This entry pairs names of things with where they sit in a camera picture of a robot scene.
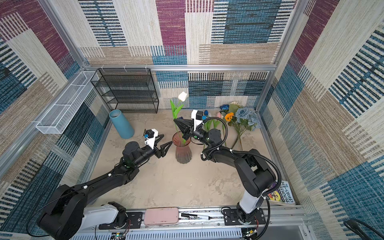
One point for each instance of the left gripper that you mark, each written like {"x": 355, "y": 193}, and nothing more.
{"x": 161, "y": 152}

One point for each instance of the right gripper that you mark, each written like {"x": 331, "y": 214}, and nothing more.
{"x": 188, "y": 132}

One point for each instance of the pink ribbed glass vase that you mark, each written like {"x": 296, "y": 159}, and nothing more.
{"x": 183, "y": 152}

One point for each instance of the white artificial tulip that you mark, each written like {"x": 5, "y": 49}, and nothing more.
{"x": 176, "y": 107}

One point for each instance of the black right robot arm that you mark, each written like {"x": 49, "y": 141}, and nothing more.
{"x": 259, "y": 175}

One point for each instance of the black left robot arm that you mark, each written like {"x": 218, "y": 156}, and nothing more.
{"x": 64, "y": 215}

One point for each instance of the teal ceramic vase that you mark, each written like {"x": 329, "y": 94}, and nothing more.
{"x": 122, "y": 125}

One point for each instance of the blue rose orange flower bouquet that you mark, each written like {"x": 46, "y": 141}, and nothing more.
{"x": 242, "y": 119}

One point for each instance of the black white marker pen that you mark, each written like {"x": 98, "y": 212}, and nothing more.
{"x": 194, "y": 216}

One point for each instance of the colourful paperback book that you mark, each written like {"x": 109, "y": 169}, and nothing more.
{"x": 283, "y": 194}

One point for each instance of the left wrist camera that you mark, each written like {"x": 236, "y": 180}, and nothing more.
{"x": 150, "y": 137}

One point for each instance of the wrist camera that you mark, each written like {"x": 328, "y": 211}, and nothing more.
{"x": 197, "y": 117}
{"x": 150, "y": 137}

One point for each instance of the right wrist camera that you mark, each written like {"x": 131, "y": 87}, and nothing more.
{"x": 197, "y": 117}

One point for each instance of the black wire shelf rack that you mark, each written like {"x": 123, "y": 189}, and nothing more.
{"x": 129, "y": 90}

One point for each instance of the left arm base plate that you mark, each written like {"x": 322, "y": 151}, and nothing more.
{"x": 129, "y": 220}

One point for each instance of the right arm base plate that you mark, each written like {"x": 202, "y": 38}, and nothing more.
{"x": 234, "y": 217}

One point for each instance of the white mesh wall basket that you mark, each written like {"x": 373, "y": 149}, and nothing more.
{"x": 61, "y": 113}

